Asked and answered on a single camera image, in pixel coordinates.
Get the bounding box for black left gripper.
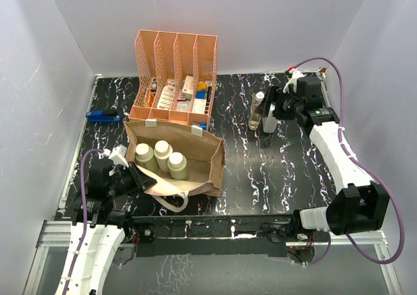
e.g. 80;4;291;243
108;160;157;198

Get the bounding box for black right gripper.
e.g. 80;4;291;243
254;86;302;120

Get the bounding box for white bottle dark grey cap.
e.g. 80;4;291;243
262;103;278;133

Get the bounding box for clear bottle amber liquid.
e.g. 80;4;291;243
248;91;265;130

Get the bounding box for brown canvas tote bag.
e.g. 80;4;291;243
124;119;225;212

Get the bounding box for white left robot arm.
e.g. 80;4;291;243
55;162;157;294

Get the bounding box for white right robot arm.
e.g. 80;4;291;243
256;70;390;241

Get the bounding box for green bottle beige cap left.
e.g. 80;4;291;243
135;143;159;173

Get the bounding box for green bottle beige cap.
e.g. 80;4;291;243
154;140;173;173
135;143;159;173
167;152;189;180

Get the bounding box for green bottle beige cap middle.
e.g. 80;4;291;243
154;140;173;173

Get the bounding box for green bottle beige cap right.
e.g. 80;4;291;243
167;152;189;180

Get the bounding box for yellow blue small boxes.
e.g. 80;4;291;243
195;81;213;101

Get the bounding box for white box with icons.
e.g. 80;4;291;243
192;98;207;114

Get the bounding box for white red small box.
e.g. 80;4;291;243
180;76;195;100

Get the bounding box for blue stapler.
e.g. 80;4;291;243
85;109;121;123

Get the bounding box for orange items in organizer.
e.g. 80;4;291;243
139;77;158;107

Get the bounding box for white medicine box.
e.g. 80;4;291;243
156;85;175;110

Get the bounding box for pink plastic file organizer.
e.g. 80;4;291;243
129;30;218;130

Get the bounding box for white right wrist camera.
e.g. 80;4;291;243
283;66;305;94

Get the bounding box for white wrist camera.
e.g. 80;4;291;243
283;66;305;94
102;145;128;167

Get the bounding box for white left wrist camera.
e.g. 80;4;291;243
102;145;128;167

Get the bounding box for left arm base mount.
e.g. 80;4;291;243
122;223;155;245

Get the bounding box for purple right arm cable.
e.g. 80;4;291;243
291;57;406;266

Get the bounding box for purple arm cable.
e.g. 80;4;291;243
291;57;406;266
60;148;107;292

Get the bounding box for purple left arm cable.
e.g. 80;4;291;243
60;148;107;292

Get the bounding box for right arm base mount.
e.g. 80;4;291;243
261;223;317;249

